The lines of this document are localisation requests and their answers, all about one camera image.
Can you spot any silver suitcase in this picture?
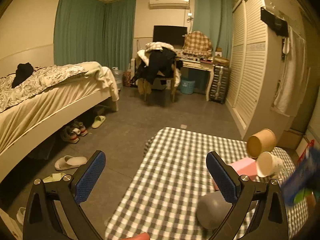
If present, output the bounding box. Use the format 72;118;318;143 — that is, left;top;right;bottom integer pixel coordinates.
209;65;231;104

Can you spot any white red sneaker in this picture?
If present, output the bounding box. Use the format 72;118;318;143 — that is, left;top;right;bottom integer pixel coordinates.
60;126;79;144

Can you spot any black television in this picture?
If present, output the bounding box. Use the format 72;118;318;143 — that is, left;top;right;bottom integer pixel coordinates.
152;25;187;46

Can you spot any water jug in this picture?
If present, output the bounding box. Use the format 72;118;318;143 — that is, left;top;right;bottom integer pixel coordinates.
112;67;123;90

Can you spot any white printed paper cup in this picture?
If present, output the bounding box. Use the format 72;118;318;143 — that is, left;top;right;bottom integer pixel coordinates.
256;152;284;178

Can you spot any white slipper near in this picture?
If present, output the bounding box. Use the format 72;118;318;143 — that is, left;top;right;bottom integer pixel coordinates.
54;155;87;171

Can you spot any hanging white towel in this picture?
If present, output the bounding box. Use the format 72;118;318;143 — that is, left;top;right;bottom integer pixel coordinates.
272;27;309;116

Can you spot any plaid cloth covered object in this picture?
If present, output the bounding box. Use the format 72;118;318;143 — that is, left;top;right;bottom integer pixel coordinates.
182;31;213;58

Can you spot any green curtain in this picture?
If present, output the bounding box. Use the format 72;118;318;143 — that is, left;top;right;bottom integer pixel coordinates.
53;0;136;71
193;0;234;59

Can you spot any cardboard box by wardrobe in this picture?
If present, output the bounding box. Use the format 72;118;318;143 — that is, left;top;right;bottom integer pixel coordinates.
277;129;304;150

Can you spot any white air conditioner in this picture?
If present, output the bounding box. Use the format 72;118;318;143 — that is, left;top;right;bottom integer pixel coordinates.
149;0;190;9

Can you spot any blue laundry basket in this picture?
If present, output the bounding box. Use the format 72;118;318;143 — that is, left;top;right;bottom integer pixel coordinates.
180;79;195;95

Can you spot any brown paper cup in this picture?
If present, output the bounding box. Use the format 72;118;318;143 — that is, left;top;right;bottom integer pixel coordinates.
246;128;277;159

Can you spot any green curtain right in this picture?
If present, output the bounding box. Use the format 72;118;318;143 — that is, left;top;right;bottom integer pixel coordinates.
193;0;234;59

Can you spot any patterned duvet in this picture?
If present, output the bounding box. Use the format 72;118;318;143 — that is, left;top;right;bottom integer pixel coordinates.
1;64;87;112

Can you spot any pink box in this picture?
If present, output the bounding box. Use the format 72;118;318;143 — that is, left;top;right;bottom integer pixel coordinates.
228;157;257;181

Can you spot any chair piled with clothes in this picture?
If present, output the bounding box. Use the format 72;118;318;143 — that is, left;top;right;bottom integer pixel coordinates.
131;42;183;101

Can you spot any white louvred wardrobe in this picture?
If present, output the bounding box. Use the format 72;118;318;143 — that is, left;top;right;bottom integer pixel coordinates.
227;0;310;139

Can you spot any white desk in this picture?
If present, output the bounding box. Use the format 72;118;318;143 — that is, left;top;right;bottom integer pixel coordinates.
180;58;215;101

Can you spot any black hanging garment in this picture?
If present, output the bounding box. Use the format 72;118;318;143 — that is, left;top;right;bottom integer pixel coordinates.
260;7;289;37

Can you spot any checkered tablecloth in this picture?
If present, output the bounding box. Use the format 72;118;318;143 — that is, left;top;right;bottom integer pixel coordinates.
104;126;309;240

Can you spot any white shoe bottom left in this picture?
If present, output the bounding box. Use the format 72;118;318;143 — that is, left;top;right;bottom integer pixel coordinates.
16;207;26;225

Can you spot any black garment on bed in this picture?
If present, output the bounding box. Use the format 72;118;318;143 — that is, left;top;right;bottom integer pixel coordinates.
11;62;34;88

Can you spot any green curtain left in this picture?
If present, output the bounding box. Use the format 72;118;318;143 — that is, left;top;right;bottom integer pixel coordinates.
53;0;136;71

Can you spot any green slipper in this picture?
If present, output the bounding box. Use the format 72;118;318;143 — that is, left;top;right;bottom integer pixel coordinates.
92;115;106;129

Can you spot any blue clear plastic bottle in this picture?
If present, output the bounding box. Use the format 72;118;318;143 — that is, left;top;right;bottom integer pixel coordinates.
281;147;319;206

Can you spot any white bed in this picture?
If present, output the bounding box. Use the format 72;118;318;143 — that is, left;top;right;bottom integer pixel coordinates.
1;61;119;179

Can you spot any grey plastic cup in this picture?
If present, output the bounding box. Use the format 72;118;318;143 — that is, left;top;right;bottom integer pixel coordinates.
196;191;232;230

